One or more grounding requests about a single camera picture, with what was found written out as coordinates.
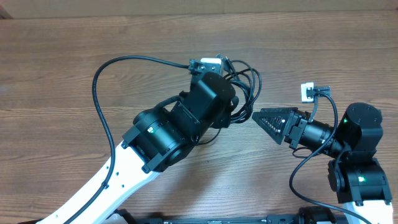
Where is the black cable bundle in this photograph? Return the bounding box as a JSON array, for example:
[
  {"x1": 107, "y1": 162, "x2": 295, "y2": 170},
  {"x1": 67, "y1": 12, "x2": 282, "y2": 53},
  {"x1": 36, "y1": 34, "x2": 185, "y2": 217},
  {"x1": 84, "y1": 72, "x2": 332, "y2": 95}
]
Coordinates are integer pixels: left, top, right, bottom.
[{"x1": 197, "y1": 54, "x2": 262, "y2": 146}]

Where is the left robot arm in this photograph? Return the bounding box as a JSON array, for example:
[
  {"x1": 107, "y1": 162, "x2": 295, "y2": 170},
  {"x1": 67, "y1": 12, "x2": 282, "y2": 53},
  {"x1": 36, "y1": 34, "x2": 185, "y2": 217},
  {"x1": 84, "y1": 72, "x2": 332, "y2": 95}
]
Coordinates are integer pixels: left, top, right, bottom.
[{"x1": 41, "y1": 72, "x2": 237, "y2": 223}]

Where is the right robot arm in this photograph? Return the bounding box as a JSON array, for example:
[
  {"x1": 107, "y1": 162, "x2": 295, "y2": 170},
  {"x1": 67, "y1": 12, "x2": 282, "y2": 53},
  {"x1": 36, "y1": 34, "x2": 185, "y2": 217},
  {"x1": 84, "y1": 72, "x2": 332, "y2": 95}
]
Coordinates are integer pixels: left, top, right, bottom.
[{"x1": 252, "y1": 103, "x2": 393, "y2": 223}]

